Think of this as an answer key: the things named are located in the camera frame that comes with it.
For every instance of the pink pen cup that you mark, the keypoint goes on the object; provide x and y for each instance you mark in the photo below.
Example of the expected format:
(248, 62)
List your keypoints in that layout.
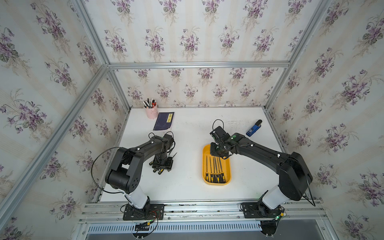
(152, 113)

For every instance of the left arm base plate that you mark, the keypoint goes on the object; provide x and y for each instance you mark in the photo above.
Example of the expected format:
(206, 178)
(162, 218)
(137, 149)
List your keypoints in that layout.
(149, 212)

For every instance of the dark purple notebook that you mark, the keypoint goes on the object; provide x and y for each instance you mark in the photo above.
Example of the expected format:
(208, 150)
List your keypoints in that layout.
(164, 121)

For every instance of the blue black stapler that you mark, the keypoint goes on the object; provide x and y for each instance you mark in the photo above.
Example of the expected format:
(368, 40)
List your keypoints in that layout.
(254, 128)

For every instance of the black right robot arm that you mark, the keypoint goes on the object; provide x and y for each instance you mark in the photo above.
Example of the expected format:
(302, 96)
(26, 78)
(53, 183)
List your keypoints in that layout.
(294, 174)

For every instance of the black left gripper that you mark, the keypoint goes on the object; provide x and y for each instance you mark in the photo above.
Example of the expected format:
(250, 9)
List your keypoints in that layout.
(168, 166)

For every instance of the yellow plastic storage tray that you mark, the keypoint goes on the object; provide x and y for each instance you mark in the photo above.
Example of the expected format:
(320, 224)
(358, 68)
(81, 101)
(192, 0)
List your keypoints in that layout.
(225, 165)

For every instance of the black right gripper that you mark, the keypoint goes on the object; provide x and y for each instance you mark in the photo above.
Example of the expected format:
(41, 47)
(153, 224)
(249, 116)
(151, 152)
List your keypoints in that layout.
(212, 152)

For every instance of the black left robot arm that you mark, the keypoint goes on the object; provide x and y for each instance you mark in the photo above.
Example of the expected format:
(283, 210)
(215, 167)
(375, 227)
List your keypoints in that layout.
(125, 171)

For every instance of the file tool moved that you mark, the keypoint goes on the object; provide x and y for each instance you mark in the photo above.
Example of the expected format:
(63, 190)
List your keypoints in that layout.
(211, 171)
(220, 179)
(224, 180)
(215, 170)

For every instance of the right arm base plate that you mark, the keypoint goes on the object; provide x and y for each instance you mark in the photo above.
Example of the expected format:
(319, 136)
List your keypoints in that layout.
(258, 210)

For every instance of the aluminium front rail frame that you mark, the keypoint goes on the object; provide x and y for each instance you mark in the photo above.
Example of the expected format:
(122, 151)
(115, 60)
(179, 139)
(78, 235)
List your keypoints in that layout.
(301, 221)

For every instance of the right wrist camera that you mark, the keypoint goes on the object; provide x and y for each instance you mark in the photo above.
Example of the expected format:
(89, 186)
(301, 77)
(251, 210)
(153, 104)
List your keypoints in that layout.
(219, 134)

